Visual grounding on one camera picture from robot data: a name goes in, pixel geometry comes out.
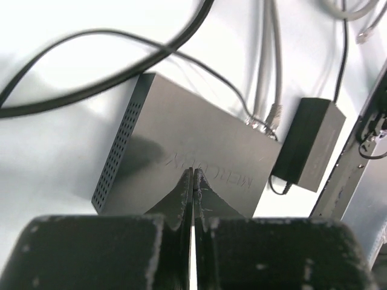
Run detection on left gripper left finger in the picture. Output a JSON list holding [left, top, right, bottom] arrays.
[[147, 168, 194, 289]]

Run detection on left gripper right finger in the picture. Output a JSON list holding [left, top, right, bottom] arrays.
[[193, 169, 246, 289]]

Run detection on black network switch box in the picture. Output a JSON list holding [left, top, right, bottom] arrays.
[[91, 73, 281, 218]]

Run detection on thin black power cord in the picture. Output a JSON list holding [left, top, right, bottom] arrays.
[[0, 0, 351, 143]]

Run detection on black ethernet cable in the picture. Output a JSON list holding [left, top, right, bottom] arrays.
[[0, 0, 216, 119]]

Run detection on black power adapter brick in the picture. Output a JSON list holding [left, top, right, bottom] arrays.
[[272, 97, 346, 192]]

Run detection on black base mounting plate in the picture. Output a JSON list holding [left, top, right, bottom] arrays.
[[310, 64, 386, 219]]

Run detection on grey ethernet cable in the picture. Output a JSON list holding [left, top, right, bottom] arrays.
[[246, 0, 386, 135]]

